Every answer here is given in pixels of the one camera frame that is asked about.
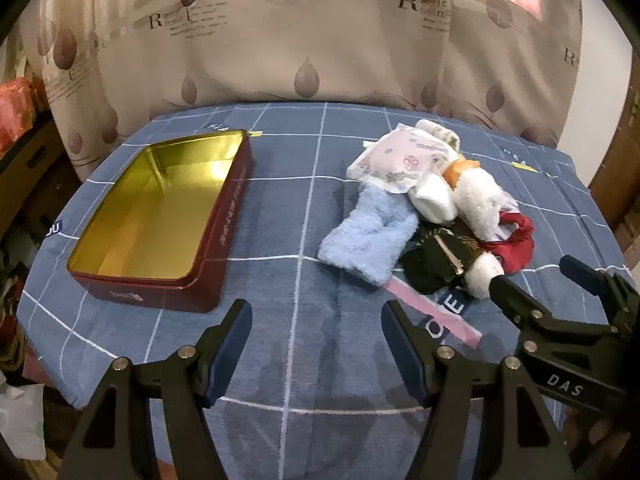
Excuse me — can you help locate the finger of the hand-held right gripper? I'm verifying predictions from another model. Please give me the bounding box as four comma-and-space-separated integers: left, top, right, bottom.
560, 255, 640, 333
489, 274, 616, 356

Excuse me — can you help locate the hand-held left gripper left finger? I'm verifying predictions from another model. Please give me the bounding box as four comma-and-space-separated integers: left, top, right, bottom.
59, 298, 253, 480

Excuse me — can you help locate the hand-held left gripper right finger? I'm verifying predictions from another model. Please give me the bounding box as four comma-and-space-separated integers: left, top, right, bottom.
381, 301, 576, 480

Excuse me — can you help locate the white fluffy ball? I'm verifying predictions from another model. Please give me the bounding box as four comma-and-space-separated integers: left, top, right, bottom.
464, 252, 505, 300

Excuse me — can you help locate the red cloth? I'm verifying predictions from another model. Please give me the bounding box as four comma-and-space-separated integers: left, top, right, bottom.
480, 211, 536, 275

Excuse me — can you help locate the white orange plush toy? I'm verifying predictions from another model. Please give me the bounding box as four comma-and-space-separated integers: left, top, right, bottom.
445, 159, 521, 241

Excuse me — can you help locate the light blue fuzzy towel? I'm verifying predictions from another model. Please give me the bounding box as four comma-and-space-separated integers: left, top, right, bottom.
318, 182, 421, 286

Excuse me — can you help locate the white sock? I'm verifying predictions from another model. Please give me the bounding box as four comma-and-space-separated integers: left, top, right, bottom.
410, 170, 458, 223

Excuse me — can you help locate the red tin box gold interior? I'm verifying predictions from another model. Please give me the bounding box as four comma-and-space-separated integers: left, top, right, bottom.
67, 129, 253, 314

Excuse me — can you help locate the white floral packet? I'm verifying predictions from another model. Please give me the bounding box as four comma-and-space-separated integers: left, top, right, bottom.
346, 127, 453, 195

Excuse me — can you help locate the pink plastic strip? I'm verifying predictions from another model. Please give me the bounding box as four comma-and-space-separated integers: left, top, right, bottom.
385, 275, 483, 348

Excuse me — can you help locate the blue plaid blanket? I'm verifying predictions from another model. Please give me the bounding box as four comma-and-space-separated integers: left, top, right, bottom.
15, 101, 636, 480

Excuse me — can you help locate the striped white cloth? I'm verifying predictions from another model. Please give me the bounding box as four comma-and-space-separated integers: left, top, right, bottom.
417, 119, 461, 153

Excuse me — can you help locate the white plastic bag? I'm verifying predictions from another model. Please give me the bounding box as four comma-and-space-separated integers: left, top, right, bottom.
0, 382, 46, 461

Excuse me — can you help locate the beige leaf print curtain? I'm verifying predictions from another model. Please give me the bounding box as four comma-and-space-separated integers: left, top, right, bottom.
37, 0, 583, 181

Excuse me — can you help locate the red plastic bag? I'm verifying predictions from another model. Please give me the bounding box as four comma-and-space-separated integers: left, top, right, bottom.
0, 77, 48, 146

